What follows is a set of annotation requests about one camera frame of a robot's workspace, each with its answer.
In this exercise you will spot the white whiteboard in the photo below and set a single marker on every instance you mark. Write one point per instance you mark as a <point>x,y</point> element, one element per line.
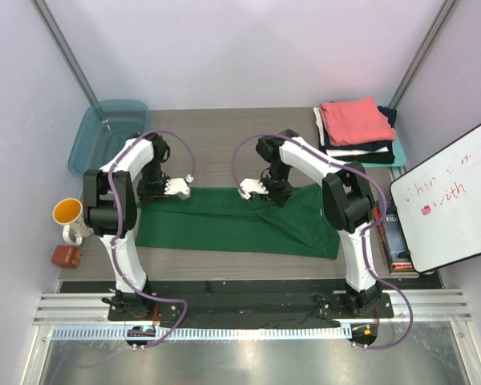
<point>450,183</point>

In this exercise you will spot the aluminium corner post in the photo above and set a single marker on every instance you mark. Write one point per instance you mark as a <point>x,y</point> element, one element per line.
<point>425,47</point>
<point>48,20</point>

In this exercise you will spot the teal translucent plastic bin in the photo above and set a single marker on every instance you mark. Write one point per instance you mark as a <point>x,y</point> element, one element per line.
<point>103,131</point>

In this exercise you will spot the white floral mug orange inside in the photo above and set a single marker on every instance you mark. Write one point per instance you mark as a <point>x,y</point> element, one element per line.
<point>69,214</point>

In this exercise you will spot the aluminium extrusion rail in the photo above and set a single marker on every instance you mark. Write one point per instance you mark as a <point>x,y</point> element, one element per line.
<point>66,309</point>

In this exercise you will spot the right aluminium corner post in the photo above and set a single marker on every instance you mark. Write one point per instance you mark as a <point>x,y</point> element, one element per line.
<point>425,47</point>

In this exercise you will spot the folded coral t shirt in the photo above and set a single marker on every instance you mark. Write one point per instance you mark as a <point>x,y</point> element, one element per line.
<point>346,121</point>

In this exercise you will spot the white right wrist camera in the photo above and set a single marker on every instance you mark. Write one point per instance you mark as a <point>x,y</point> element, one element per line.
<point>250,187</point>

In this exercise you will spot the white slotted cable duct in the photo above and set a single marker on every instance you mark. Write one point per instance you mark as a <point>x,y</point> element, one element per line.
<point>132,333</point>

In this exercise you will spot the folded white t shirt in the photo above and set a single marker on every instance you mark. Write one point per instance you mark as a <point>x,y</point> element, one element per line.
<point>323,135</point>

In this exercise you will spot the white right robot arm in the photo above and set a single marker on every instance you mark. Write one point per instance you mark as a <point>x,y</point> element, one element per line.
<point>347,205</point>

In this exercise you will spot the pink whiteboard magnet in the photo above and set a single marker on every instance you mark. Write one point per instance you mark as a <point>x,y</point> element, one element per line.
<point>426,210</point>

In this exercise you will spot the left aluminium corner post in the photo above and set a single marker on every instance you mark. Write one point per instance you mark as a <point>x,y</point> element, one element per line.
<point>48,20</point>

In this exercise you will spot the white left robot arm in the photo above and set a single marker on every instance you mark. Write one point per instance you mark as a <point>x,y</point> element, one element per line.
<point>110,198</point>

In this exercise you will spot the red brown block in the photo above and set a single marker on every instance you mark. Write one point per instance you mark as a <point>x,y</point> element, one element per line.
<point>67,257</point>

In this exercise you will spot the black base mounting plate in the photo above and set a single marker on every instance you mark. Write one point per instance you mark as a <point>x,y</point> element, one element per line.
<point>280,304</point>

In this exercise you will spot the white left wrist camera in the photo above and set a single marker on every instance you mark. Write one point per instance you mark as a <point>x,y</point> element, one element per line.
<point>179,187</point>

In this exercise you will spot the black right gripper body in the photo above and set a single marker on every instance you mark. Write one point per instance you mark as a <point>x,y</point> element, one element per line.
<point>276,182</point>

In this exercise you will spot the dark blue book box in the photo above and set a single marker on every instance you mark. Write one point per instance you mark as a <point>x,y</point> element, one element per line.
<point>393,239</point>

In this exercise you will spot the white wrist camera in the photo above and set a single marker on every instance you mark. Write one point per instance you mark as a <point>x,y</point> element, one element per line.
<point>250,187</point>
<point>179,187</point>

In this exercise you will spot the green t shirt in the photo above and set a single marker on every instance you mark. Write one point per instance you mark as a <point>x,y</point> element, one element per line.
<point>218,219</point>

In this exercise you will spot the folded navy t shirt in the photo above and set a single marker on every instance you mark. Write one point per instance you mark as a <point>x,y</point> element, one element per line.
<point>384,137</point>

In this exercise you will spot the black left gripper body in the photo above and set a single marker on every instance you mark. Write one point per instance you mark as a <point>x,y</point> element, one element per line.
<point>153,184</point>

